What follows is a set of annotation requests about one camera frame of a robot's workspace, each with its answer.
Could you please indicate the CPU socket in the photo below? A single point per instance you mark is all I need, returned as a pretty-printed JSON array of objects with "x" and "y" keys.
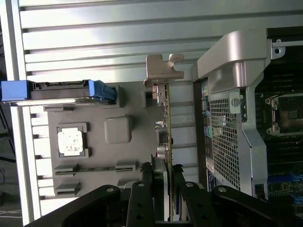
[{"x": 291, "y": 116}]

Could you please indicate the black open PC case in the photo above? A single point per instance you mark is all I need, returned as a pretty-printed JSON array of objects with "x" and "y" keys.
[{"x": 236, "y": 52}]

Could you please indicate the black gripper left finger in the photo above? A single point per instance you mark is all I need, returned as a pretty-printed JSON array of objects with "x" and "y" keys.
[{"x": 139, "y": 208}]

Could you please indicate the silver CPU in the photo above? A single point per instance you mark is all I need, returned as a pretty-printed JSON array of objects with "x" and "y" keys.
[{"x": 69, "y": 142}]

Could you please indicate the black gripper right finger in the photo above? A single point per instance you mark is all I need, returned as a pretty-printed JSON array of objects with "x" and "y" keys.
[{"x": 196, "y": 208}]

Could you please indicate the green motherboard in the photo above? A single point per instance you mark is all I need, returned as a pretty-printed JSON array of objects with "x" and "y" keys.
[{"x": 281, "y": 191}]

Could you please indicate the grey parts rack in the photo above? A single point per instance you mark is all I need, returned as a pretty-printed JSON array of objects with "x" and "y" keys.
[{"x": 99, "y": 156}]

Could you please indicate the hard disk with blue carrier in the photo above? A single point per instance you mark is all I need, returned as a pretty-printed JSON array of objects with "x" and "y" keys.
[{"x": 59, "y": 94}]

